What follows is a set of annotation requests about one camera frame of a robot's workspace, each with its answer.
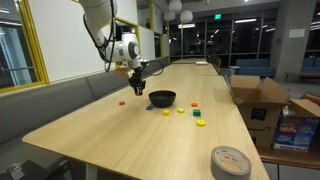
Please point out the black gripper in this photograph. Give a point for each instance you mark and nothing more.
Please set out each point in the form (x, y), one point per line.
(137, 82)

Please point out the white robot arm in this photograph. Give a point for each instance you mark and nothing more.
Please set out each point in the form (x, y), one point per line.
(99, 21)

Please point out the black bowl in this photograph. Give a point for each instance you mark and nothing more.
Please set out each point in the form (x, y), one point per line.
(162, 98)

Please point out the yellow block left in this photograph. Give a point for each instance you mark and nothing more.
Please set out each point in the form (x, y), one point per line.
(166, 112)

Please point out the yellow block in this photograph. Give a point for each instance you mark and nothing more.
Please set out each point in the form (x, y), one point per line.
(180, 110)
(166, 112)

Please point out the yellow block right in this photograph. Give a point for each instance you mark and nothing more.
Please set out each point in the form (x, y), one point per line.
(180, 110)

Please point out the green block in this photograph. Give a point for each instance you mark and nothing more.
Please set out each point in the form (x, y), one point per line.
(196, 112)

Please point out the white plate far table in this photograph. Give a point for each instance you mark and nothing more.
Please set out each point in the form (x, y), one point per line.
(201, 63)

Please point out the yellow disc right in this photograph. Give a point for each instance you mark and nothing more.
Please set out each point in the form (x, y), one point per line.
(200, 122)

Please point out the grey bench seat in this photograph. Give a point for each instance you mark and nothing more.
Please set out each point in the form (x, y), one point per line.
(24, 112)

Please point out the open cardboard box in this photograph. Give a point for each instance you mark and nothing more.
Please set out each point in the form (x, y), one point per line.
(260, 103)

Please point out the blue sofa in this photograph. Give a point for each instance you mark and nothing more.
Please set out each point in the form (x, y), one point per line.
(255, 67)

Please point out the colourful game box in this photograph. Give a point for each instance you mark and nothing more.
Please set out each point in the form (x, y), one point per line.
(294, 133)

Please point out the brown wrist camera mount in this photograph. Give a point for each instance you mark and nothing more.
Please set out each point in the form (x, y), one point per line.
(124, 72)

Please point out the grey duct tape roll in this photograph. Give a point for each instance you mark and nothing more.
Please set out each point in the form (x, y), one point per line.
(228, 163)

